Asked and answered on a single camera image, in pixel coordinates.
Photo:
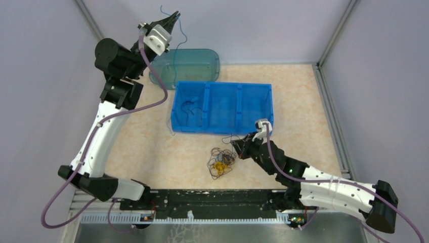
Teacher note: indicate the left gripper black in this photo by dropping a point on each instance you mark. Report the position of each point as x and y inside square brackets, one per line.
[166, 23]

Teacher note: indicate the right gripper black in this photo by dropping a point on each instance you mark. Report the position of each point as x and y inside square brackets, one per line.
[242, 147]

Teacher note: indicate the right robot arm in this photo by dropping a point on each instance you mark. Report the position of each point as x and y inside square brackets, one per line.
[308, 186]

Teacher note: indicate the teal transparent plastic tub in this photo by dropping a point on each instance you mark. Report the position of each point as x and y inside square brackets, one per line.
[201, 65]

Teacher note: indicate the blue three-compartment bin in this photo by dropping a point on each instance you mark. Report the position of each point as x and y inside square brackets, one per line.
[220, 107]

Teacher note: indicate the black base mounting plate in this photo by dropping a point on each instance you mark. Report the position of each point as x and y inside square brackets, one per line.
[211, 212]

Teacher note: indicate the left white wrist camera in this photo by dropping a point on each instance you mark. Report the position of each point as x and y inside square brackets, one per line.
[157, 39]

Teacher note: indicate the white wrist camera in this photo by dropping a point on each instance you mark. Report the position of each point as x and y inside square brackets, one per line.
[157, 39]
[264, 128]

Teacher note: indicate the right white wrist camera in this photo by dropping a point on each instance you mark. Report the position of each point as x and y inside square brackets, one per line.
[264, 128]

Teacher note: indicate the white cable duct strip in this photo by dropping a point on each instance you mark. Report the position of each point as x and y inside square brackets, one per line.
[137, 218]

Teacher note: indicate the aluminium frame rail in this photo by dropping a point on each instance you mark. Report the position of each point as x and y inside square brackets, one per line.
[356, 201]

